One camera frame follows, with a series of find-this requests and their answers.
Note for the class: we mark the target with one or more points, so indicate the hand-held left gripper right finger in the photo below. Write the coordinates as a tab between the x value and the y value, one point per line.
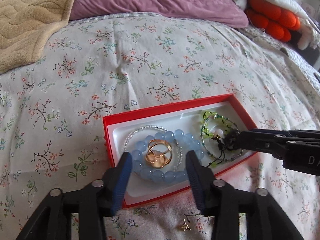
193	180

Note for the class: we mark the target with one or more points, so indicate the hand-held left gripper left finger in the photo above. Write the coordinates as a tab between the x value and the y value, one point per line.
122	177

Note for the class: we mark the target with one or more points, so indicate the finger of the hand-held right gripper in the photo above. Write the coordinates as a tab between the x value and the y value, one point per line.
255	142
275	132

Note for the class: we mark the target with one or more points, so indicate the red cardboard box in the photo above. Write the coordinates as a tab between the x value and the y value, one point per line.
145	190

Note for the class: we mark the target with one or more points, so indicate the gold earring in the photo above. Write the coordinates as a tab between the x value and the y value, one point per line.
185	226

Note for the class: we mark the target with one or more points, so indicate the grey dotted quilt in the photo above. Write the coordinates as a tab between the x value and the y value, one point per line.
302	66

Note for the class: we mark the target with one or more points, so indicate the orange plush toy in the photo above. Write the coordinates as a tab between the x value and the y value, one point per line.
270	12

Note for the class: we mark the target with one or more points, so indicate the beige fleece blanket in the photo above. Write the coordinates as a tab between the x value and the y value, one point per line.
30	17

